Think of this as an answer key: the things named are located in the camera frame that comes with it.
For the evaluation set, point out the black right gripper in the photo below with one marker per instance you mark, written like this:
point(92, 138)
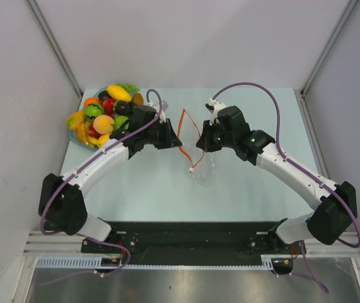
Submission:
point(205, 142)

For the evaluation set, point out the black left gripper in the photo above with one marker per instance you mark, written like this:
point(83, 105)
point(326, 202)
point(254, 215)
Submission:
point(170, 139)

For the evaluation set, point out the clear zip bag orange zipper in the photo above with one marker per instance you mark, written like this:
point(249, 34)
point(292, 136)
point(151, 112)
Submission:
point(197, 165)

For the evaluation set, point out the green watermelon ball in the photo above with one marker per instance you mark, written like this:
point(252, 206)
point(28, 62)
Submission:
point(92, 111)

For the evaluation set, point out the orange tangerine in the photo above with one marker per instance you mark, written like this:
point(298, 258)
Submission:
point(91, 100)

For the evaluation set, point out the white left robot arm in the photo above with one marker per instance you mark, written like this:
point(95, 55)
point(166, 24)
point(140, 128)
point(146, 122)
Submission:
point(62, 197)

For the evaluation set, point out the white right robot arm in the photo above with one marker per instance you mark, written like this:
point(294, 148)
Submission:
point(333, 205)

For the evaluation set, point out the brown kiwi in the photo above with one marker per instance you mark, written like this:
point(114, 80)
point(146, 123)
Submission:
point(137, 99)

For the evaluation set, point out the green custard apple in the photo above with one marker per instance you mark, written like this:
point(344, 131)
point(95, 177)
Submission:
point(119, 121)

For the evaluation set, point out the dark purple fruit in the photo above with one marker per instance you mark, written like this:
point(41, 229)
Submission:
point(121, 108)

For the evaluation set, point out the green grapes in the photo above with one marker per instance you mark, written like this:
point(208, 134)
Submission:
point(129, 87)

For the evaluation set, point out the yellow orange mango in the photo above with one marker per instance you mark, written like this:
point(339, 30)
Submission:
point(102, 140)

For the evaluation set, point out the red pomegranate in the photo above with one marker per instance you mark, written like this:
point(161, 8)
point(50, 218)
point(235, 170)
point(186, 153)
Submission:
point(109, 105)

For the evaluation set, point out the yellow lemon mango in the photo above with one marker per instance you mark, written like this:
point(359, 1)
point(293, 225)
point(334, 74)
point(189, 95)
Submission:
point(118, 93)

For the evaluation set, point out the yellow banana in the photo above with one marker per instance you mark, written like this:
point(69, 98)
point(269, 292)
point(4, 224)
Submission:
point(84, 138)

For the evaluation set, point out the blue-grey fruit tray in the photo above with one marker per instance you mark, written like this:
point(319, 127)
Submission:
point(101, 95)

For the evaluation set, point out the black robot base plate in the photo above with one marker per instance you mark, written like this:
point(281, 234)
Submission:
point(194, 243)

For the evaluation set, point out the white cable duct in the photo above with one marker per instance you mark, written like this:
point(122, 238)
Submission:
point(100, 263)

